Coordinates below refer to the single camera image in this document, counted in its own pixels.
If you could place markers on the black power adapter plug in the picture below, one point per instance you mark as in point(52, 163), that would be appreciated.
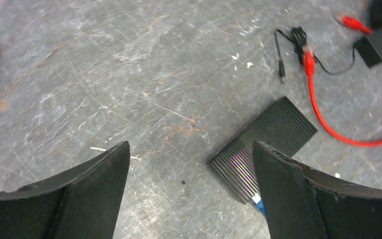
point(369, 47)

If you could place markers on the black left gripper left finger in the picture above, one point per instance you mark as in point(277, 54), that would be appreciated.
point(80, 203)

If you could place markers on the black network switch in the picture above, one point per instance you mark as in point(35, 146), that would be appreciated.
point(282, 126)

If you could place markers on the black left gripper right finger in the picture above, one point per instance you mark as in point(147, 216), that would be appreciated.
point(304, 203)

